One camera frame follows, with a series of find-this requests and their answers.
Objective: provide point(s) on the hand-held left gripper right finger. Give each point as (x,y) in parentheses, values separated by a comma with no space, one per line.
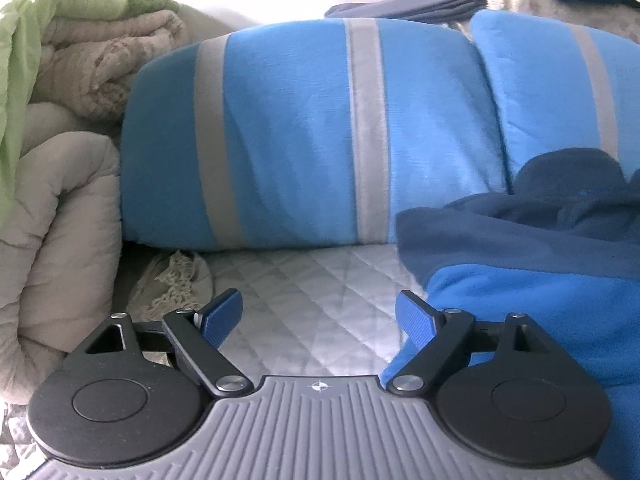
(412,317)

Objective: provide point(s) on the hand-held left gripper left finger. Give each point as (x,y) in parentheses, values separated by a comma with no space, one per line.
(222,315)

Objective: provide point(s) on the blue fleece jacket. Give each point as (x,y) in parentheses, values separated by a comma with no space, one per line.
(525,290)

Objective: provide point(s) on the cream lace cloth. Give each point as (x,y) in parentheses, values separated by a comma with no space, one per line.
(170,280)

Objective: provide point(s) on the grey quilted bedspread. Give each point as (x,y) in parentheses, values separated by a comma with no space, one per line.
(310,300)

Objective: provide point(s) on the pale quilted duvet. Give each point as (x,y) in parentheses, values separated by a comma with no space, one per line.
(60,235)

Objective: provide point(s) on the blue grey-striped pillow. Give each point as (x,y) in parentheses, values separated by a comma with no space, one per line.
(290,135)
(540,85)

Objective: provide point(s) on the beige patterned blanket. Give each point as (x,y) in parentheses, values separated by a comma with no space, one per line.
(100,60)

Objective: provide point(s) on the folded navy cloth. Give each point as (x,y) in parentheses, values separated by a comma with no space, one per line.
(425,5)

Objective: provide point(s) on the green blanket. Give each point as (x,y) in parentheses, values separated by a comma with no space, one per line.
(30,50)

